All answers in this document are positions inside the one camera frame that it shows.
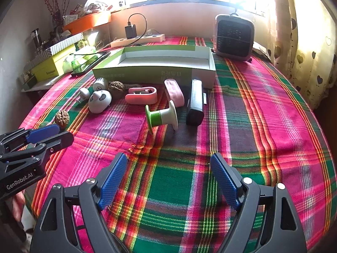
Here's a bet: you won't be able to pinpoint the walnut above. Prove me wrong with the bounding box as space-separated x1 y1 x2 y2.
108 81 125 99
54 110 70 130

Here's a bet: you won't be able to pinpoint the small white egg toy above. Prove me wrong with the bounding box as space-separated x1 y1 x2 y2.
78 87 90 103

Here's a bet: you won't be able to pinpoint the white panda figurine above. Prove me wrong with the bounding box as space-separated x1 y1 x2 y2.
88 90 112 114

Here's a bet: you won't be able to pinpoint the white round plug cap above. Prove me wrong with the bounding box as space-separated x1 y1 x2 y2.
92 78 108 91

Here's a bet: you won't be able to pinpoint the pink white clip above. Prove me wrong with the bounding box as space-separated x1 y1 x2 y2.
125 86 158 105

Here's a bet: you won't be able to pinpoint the green white spool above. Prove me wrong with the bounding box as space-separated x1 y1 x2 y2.
145 101 178 134

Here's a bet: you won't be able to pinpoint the pink oblong case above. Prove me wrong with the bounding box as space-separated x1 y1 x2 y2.
164 79 185 107

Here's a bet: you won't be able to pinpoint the black rectangular flashlight device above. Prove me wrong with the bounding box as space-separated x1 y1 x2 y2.
186 79 205 126

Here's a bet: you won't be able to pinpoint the yellow green box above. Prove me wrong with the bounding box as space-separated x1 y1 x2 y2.
31 44 75 82

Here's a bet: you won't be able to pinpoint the green tissue pack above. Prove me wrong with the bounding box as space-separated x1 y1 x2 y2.
62 46 96 73

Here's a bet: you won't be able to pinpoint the striped white box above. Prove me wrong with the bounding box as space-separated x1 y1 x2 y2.
45 33 84 56

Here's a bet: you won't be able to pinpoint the plaid bed cover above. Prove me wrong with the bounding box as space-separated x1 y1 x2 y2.
22 57 336 252

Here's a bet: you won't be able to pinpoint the green white cardboard box tray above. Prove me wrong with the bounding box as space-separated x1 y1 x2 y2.
92 45 216 89

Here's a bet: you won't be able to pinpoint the red dried flower branches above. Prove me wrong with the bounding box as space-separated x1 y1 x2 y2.
39 0 79 27

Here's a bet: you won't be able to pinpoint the orange plastic tray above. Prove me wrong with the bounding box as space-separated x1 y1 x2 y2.
63 11 111 35

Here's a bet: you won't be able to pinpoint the black charger adapter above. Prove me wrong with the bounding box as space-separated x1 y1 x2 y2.
124 24 137 39

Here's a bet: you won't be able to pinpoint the white power strip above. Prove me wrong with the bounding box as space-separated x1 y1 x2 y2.
110 34 166 48

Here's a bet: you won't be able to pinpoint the cream heart-pattern curtain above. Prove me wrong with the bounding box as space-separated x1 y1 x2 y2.
272 0 336 109

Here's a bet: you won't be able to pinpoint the grey black portable heater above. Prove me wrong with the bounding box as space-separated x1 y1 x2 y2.
213 13 255 62

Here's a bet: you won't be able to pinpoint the black charger cable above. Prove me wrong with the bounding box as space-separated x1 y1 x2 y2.
105 12 148 49

